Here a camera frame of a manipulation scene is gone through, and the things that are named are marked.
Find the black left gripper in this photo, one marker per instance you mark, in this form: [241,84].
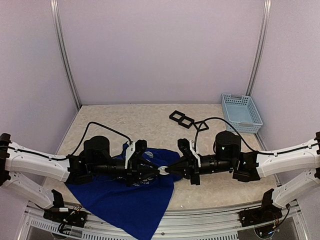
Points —
[143,168]

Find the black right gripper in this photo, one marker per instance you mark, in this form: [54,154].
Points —
[176,169]

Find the sunset painting round brooch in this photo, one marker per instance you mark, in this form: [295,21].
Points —
[163,170]

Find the blue printed t-shirt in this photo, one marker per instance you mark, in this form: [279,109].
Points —
[136,209]

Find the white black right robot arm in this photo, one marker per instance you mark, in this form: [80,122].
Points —
[252,166]

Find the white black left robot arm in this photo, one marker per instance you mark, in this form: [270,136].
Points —
[95,159]

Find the light blue plastic basket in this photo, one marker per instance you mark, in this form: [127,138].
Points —
[241,113]

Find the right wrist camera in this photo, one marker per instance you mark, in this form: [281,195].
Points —
[187,149]

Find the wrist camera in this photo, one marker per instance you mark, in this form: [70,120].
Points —
[134,150]
[187,149]

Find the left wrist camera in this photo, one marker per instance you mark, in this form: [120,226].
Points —
[134,150]

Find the black square frame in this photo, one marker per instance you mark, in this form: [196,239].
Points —
[200,126]
[186,122]
[177,116]

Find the aluminium front rail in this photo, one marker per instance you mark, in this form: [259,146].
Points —
[218,223]

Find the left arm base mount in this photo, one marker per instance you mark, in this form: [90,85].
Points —
[65,215]

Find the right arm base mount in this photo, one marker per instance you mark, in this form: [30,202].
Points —
[267,212]

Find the aluminium corner post right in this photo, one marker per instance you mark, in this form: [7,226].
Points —
[260,46]

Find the aluminium corner post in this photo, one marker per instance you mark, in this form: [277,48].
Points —
[260,46]
[54,5]

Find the aluminium corner post left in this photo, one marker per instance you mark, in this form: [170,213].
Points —
[54,5]

